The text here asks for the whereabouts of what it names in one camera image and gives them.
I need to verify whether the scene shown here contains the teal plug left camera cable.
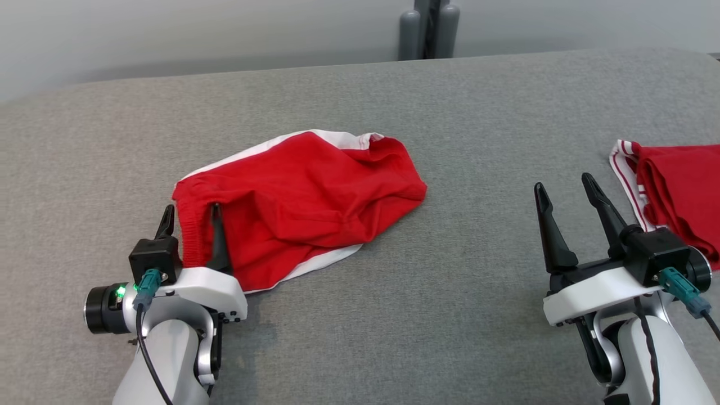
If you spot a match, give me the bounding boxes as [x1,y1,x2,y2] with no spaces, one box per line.
[133,268,175,405]

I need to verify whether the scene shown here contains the red shorts with white stripes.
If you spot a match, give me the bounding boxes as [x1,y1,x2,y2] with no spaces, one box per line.
[172,129,428,294]

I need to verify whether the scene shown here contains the grey metal wall column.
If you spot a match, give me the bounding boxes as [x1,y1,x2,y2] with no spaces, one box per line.
[398,0,461,61]

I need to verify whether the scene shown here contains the red white jersey number 23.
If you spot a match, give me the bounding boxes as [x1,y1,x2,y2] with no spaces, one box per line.
[609,139,720,272]

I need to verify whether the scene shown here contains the teal plug camera cable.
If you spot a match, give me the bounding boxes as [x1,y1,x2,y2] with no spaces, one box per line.
[658,267,720,341]
[133,268,175,405]

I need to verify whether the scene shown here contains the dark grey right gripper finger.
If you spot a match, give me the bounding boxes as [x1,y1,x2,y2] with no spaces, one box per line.
[533,182,579,275]
[581,172,631,260]

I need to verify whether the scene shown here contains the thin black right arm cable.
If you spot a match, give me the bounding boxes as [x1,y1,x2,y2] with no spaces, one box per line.
[633,295,662,405]

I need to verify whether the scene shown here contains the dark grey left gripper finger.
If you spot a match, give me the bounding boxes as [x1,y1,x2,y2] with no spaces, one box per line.
[205,202,232,275]
[155,204,176,240]

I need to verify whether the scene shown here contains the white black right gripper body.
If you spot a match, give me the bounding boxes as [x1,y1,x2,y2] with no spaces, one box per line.
[543,259,676,327]

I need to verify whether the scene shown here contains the teal plug right camera cable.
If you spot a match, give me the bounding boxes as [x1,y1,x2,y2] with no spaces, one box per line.
[658,267,720,341]

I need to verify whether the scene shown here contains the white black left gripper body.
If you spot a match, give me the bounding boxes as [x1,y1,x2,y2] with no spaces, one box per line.
[157,267,248,327]

